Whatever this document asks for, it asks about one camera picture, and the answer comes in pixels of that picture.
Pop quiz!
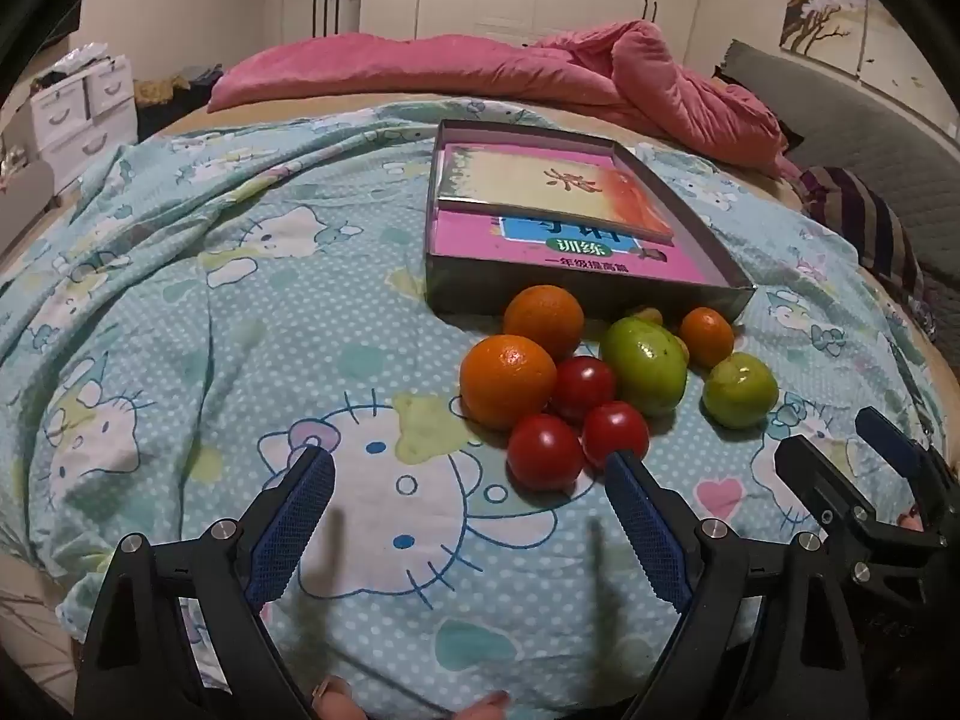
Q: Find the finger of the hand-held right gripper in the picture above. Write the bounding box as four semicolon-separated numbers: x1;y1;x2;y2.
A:
855;406;957;533
776;435;893;563

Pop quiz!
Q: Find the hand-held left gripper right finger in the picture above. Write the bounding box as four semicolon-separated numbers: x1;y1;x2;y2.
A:
604;450;875;720

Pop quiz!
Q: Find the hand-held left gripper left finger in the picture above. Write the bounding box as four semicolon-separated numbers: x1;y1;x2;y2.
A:
75;444;336;720

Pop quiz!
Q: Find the red tomato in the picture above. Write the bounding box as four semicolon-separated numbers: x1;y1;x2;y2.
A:
551;356;620;423
506;414;586;494
581;401;651;470

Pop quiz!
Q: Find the small orange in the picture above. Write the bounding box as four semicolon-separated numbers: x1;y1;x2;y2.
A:
679;306;736;370

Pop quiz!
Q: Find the grey cardboard box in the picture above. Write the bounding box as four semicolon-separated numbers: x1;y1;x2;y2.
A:
425;118;756;317

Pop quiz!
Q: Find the person's left hand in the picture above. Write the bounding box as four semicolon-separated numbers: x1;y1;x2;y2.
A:
313;675;515;720

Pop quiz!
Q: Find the cartoon cat printed bedsheet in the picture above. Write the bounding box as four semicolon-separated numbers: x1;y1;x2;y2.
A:
0;97;950;720

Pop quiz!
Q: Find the striped pillow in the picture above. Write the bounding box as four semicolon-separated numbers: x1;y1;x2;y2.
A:
799;165;938;316

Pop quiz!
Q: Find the grey padded headboard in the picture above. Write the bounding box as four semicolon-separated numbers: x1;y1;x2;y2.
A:
720;41;960;361

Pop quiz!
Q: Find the pink workbook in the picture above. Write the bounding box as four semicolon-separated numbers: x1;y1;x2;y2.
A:
435;136;732;287

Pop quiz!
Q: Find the beige cover book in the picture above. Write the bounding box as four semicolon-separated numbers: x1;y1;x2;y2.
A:
437;141;676;245

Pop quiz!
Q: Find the brown fuzzy cloth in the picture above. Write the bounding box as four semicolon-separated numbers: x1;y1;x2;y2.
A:
135;75;188;110

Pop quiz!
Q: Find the white drawer unit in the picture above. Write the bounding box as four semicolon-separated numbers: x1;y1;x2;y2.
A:
30;52;140;192

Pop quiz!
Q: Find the pink duvet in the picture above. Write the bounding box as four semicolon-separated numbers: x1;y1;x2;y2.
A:
206;19;803;181

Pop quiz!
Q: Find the white plastic bag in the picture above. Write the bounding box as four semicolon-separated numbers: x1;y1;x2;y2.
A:
34;45;113;91

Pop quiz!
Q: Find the tree wall painting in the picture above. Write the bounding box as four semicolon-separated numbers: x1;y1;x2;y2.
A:
780;0;871;80

